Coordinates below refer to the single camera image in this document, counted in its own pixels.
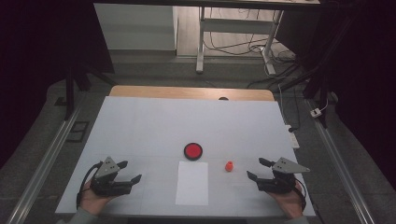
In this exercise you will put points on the person's right hand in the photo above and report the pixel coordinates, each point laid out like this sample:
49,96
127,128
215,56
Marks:
289,202

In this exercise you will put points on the person's left hand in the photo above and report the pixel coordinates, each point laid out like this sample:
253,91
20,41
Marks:
93,202

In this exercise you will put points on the aluminium floor rail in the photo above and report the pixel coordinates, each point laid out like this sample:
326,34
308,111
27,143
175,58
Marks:
43,165
339,168

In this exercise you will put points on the black metal stand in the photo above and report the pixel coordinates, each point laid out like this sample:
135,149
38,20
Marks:
322,90
69,93

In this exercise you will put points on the white-legged desk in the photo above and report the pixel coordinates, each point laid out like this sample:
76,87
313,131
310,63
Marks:
233,26

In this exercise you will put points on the dark curtain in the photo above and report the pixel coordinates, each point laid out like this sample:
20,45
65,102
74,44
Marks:
34,62
364,77

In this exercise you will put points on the black floor socket plate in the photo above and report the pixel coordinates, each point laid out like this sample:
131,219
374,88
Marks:
77,131

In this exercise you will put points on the white power strip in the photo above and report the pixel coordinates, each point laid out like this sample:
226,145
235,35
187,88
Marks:
293,138

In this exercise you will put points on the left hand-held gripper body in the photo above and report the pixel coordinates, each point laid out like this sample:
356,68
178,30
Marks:
106,183

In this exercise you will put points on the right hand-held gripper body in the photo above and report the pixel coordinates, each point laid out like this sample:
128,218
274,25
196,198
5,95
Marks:
280,182

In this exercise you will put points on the black round table grommet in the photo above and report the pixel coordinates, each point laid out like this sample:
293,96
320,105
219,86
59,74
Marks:
223,98

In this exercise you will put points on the white cabinet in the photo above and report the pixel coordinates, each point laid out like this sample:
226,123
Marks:
134,28

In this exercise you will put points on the white table cover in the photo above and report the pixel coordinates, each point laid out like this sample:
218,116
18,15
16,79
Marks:
155,124

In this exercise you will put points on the small white adapter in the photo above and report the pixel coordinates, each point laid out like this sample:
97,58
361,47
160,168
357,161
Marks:
316,112

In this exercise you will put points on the orange stamp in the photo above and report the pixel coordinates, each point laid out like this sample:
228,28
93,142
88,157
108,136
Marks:
229,166

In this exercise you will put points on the round red ink pad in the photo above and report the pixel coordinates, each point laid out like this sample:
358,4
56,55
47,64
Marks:
193,151

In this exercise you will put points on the white paper sheet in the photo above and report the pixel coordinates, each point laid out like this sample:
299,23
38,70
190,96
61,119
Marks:
192,186

